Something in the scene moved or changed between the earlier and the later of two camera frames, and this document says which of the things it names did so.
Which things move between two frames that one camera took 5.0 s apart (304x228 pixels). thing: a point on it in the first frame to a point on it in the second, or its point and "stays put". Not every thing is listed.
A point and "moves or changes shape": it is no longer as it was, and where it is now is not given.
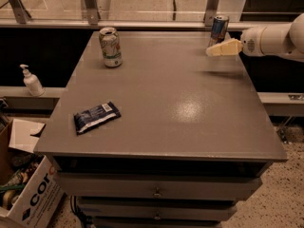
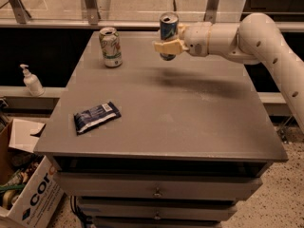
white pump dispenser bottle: [31, 82] stays put
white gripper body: [251, 43] to [196, 37]
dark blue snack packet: [91, 118] stays put
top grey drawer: [161, 184] stays put
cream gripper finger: [231, 47] to [175, 47]
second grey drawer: [157, 209] stays put
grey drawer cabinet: [171, 138] stays put
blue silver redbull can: [218, 29] moves or changes shape
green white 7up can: [110, 43] stays put
